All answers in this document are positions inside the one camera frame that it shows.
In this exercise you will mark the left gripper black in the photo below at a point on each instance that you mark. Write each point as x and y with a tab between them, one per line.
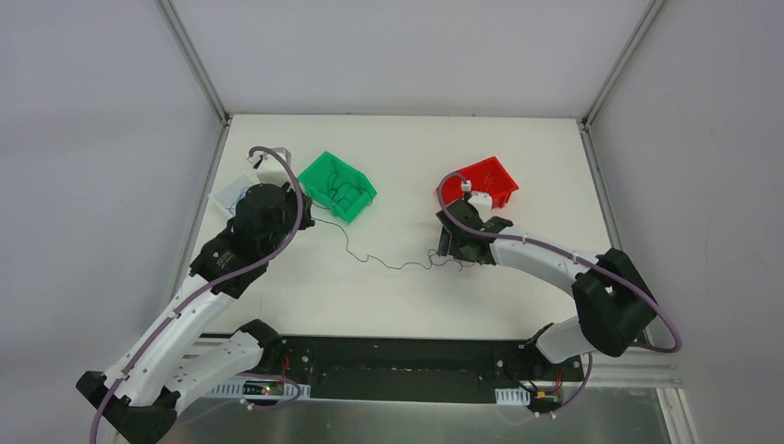
300	204

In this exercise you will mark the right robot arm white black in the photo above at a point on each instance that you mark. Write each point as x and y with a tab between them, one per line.
613	305

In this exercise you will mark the right slotted cable duct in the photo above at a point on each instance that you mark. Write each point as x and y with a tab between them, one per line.
512	396

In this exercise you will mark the clear plastic bin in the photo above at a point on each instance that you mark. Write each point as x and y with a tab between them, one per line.
226	197

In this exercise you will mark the slotted cable duct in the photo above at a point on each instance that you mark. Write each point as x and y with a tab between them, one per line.
258	390
512	396

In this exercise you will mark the red plastic bin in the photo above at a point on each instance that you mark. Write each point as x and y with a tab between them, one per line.
487	175

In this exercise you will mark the green plastic bin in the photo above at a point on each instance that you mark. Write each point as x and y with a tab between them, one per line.
337	186

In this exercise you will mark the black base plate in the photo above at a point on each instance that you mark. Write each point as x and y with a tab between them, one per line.
421	370

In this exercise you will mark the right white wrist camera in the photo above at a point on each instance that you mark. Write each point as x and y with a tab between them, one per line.
476	198

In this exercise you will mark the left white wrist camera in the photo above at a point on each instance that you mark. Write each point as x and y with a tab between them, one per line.
269	166

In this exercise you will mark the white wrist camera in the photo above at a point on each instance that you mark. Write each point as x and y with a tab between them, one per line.
476	198
269	166

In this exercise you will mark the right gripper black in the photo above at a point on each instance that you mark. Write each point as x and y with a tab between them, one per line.
453	231

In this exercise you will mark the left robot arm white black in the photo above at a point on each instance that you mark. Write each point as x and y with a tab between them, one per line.
142	394

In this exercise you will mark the left slotted cable duct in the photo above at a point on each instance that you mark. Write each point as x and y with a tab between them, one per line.
258	390

